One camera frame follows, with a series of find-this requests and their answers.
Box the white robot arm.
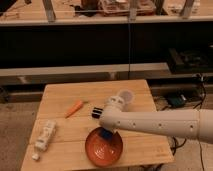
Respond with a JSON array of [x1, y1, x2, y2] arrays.
[[99, 96, 213, 144]]

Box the translucent plastic cup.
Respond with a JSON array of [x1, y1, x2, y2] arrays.
[[117, 89, 134, 104]]

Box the orange carrot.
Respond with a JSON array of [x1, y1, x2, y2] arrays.
[[65, 100, 87, 118]]

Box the wooden table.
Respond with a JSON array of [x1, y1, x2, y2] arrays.
[[21, 80, 173, 171]]

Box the black power adapter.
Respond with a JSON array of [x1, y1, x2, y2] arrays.
[[166, 94, 186, 108]]

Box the cluttered tray on bench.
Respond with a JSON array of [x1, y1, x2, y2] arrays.
[[98, 0, 156, 16]]

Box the black box on shelf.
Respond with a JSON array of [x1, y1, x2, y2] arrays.
[[167, 48, 213, 74]]

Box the blue vertical cable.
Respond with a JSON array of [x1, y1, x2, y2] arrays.
[[127, 19, 132, 80]]

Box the black cables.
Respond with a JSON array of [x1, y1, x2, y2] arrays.
[[161, 74, 208, 171]]

